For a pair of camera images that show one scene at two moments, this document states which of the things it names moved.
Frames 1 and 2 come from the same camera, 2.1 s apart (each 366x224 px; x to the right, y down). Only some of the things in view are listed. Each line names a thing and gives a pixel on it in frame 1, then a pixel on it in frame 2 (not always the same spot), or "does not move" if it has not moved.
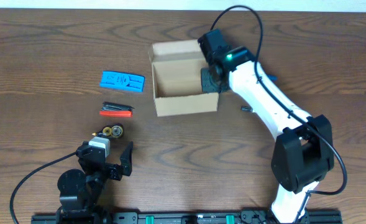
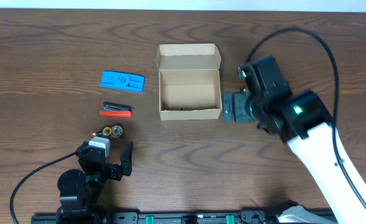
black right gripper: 208,81 → 235,107
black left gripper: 110,170 does not move
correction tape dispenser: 114,130 does not move
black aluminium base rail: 180,218 does not move
